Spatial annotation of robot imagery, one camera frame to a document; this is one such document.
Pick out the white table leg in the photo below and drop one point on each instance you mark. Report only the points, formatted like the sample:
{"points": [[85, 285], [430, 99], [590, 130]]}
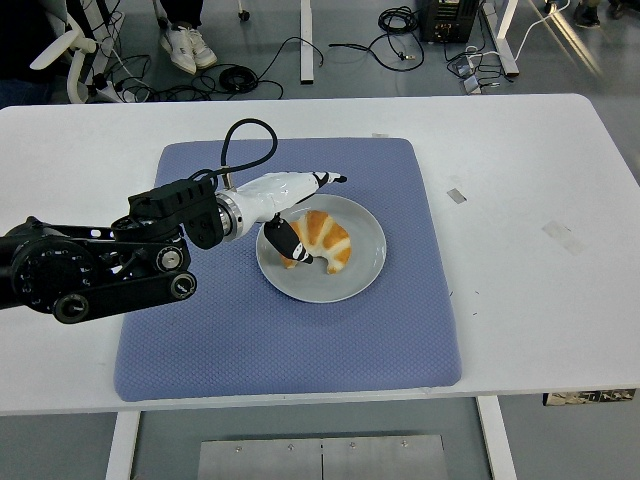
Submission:
{"points": [[497, 440], [122, 445]]}

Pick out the white office chair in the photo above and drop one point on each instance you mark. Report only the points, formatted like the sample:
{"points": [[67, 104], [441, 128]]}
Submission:
{"points": [[57, 49]]}

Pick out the pale grey round plate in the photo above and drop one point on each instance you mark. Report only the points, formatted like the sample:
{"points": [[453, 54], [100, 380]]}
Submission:
{"points": [[320, 286]]}

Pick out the black equipment box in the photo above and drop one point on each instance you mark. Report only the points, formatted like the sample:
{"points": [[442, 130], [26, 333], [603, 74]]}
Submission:
{"points": [[445, 20]]}

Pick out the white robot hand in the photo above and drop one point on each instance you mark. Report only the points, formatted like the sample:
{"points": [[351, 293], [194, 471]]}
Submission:
{"points": [[275, 192]]}

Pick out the black caster wheel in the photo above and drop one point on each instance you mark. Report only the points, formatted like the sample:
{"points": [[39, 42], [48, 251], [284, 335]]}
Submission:
{"points": [[244, 16]]}

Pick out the grey tape piece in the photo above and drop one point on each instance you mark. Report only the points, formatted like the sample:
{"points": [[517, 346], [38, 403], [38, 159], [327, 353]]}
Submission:
{"points": [[456, 196]]}

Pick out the person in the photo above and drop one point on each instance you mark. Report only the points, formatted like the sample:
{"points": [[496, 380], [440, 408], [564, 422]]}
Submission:
{"points": [[185, 42], [587, 17]]}

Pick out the grey power adapter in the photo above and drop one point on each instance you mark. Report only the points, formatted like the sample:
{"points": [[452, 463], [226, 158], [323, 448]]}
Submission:
{"points": [[471, 86]]}

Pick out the blue quilted mat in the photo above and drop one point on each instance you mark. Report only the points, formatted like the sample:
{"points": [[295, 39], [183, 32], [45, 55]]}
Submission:
{"points": [[250, 350]]}

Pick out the golden croissant bread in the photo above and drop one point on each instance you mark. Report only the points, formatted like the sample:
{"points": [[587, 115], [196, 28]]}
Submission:
{"points": [[330, 240]]}

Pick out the clear tape strip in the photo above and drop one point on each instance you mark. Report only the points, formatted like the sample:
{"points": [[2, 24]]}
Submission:
{"points": [[563, 238]]}

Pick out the white desk leg with foot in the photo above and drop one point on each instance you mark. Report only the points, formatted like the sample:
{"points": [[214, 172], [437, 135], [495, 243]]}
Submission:
{"points": [[306, 45], [506, 45]]}

